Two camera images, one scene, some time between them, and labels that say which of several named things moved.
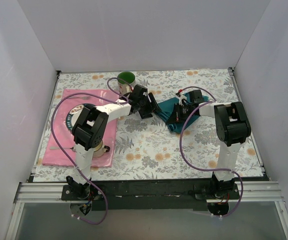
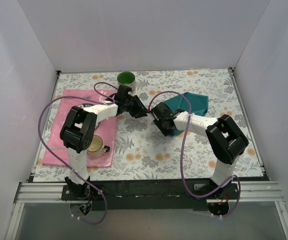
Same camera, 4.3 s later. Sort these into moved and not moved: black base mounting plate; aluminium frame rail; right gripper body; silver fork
Moved: right gripper body
Not moved: black base mounting plate; aluminium frame rail; silver fork
